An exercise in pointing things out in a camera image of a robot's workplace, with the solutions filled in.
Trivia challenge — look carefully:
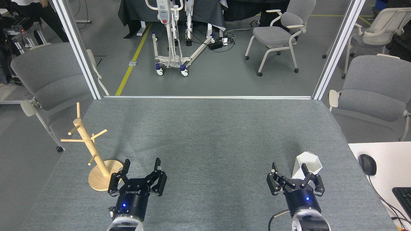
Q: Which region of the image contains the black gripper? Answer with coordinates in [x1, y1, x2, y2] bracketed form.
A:
[108, 158, 167, 222]
[267, 162, 325, 217]

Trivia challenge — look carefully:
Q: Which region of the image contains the white hexagonal cup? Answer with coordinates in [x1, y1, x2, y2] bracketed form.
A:
[292, 151, 322, 182]

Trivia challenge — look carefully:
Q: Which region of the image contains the wooden cup rack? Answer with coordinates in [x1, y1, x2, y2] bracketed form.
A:
[61, 102, 125, 192]

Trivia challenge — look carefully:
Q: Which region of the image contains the metal equipment rack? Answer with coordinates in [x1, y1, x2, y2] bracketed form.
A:
[0, 16, 48, 85]

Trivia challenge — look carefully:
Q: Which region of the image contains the black computer mouse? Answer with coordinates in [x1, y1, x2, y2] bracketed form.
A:
[358, 154, 377, 176]

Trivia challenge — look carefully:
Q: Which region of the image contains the white desk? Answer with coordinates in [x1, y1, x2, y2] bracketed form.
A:
[348, 141, 411, 231]

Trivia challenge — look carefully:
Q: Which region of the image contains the black keyboard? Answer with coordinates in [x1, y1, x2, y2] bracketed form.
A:
[392, 187, 411, 218]

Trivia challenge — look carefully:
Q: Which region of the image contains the white wheeled stand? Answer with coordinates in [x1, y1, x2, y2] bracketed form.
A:
[144, 0, 215, 77]

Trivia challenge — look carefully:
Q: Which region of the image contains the black power strip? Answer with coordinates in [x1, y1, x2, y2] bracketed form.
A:
[208, 38, 229, 50]

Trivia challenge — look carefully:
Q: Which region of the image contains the table with dark cloth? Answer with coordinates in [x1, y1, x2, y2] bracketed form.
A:
[118, 0, 227, 39]

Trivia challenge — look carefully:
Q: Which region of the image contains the person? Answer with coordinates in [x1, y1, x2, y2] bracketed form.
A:
[13, 0, 69, 43]

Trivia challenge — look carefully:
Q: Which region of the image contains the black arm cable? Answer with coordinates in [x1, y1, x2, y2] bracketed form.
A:
[268, 209, 291, 231]

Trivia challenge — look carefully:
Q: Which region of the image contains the black mouse cable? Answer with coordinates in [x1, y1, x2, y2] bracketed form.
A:
[368, 175, 411, 225]

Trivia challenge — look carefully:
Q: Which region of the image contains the silver table edge rail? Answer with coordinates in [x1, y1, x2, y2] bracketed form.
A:
[103, 95, 313, 100]

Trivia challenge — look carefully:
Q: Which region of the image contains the grey chair with cream frame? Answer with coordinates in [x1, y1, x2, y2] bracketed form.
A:
[328, 54, 411, 141]
[11, 43, 109, 153]
[245, 0, 317, 77]
[322, 7, 411, 79]

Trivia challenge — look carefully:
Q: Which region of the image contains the silver frame post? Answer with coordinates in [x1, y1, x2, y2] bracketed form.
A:
[51, 0, 103, 100]
[312, 0, 366, 100]

